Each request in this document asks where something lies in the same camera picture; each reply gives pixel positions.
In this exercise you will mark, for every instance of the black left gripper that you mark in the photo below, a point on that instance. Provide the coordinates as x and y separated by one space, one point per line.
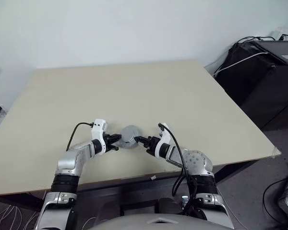
107 143

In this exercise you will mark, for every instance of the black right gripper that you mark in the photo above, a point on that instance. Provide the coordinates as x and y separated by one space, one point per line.
151 145

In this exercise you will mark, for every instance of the grey round motor lid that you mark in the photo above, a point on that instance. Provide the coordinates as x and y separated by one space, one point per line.
130 134

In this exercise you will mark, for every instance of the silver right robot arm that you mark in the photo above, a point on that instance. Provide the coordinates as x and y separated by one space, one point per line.
196 160

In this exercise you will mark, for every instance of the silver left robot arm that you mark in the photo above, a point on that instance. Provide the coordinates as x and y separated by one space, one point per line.
69 160

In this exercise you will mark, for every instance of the small white tape scrap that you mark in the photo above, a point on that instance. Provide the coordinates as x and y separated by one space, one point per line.
153 177

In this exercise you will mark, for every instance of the dark rounded shape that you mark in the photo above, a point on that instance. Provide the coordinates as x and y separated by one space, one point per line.
170 204

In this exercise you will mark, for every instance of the grey robot torso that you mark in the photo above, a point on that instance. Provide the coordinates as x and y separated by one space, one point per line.
153 224

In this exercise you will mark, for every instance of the black computer case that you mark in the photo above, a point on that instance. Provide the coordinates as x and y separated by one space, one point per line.
254 91

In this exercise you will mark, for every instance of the clear tape on table corner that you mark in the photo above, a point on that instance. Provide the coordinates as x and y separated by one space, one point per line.
276 152

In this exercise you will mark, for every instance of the black device on cabinet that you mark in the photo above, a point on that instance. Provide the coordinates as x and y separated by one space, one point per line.
276 50

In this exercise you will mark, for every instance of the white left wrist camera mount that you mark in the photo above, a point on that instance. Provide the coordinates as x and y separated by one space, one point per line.
98 130

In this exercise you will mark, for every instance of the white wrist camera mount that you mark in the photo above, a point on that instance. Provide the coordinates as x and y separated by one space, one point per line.
98 130
164 141

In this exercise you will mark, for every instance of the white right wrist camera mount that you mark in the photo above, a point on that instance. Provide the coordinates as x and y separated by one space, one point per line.
164 141

